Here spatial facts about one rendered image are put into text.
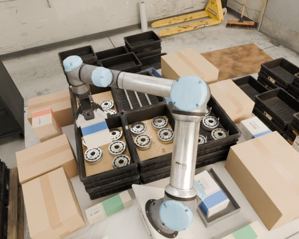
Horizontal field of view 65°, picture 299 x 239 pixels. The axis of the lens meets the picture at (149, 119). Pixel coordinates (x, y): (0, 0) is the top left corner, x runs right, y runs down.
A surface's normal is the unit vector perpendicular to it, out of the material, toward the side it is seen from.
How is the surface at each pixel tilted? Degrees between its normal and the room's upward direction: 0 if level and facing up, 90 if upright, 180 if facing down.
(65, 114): 90
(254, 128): 0
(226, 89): 0
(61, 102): 0
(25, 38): 90
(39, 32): 90
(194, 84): 45
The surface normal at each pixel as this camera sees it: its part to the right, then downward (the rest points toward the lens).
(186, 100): -0.34, -0.05
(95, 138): 0.37, 0.65
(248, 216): -0.06, -0.70
